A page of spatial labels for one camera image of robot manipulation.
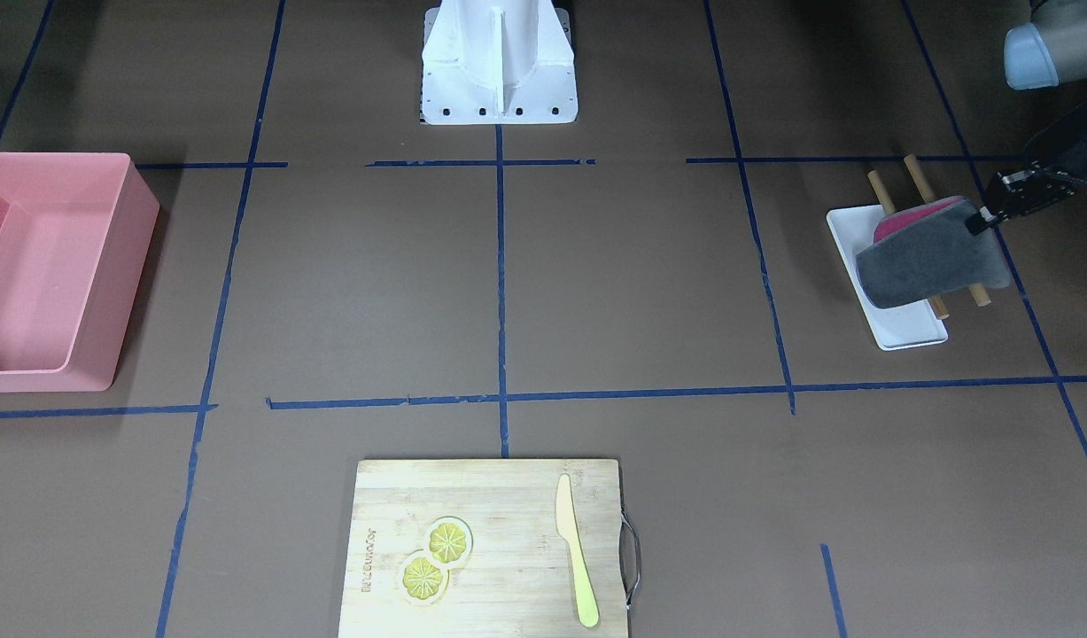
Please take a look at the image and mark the grey and pink cloth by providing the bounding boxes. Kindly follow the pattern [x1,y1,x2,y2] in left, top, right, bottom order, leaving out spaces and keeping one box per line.
[855,197,1012,308]

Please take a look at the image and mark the wooden rack rod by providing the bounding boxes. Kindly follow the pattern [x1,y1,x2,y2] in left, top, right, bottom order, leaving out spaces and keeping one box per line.
[866,170,951,322]
[904,154,992,320]

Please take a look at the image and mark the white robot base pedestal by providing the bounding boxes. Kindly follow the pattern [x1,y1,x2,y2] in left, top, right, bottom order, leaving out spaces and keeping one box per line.
[418,1,579,126]

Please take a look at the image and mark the yellow plastic knife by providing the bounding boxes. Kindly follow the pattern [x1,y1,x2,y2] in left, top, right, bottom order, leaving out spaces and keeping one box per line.
[555,473,601,627]

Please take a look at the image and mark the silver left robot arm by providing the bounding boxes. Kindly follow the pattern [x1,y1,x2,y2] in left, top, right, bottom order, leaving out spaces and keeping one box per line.
[965,1,1087,236]

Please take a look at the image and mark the rear lemon slice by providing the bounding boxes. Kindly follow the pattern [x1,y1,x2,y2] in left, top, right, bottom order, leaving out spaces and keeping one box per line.
[423,516,474,571]

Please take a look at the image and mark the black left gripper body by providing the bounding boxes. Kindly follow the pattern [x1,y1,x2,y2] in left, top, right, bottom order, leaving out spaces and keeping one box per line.
[989,102,1087,218]

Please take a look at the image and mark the white rectangular tray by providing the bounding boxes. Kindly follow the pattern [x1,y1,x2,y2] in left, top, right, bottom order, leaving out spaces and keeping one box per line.
[826,205,949,351]

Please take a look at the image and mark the bamboo cutting board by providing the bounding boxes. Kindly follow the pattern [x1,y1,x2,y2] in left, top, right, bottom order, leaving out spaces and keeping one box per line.
[337,459,630,637]

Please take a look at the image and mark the pink plastic bin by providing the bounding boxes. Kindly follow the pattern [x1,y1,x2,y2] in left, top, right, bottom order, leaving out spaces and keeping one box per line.
[0,151,159,395]

